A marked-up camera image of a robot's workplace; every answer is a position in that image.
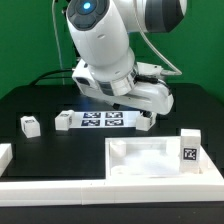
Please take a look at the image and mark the white U-shaped obstacle fence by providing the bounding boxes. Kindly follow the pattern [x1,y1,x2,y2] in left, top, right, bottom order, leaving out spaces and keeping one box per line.
[0,139,224,208]

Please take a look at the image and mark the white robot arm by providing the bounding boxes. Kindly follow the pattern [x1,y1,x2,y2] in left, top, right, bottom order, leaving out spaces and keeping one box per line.
[66,0,187,114]

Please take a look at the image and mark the white fiducial marker sheet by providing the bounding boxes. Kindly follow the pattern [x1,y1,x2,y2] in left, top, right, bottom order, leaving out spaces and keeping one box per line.
[71,111,140,128]

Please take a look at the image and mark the black cable at base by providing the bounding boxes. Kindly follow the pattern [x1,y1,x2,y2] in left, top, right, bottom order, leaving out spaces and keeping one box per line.
[29,67,75,87]

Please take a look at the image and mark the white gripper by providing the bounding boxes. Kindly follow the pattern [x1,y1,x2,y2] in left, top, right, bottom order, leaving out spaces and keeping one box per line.
[72,60,174,115]

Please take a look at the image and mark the white square table top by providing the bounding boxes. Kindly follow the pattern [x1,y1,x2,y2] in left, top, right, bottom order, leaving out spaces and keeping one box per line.
[105,136,221,179]

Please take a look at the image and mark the grey hanging cable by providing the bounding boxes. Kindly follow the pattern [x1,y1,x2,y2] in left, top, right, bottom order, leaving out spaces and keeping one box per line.
[51,0,66,86]

